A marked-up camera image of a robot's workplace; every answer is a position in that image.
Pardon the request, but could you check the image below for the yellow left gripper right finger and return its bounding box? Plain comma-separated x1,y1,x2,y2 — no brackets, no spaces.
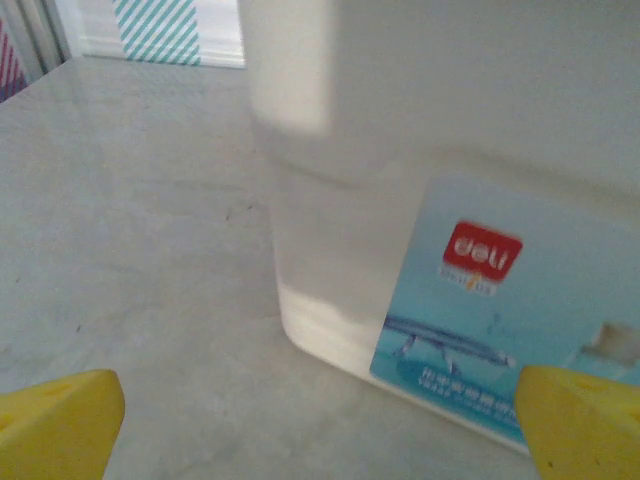
517,363,640,480

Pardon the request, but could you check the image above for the translucent plastic storage box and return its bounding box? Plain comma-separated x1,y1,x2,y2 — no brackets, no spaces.
237,0,640,459

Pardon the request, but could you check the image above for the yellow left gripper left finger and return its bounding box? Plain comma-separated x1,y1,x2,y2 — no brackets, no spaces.
0,368,126,480

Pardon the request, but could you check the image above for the aluminium frame post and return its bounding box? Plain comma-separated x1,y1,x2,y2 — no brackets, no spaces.
17,0,76,76

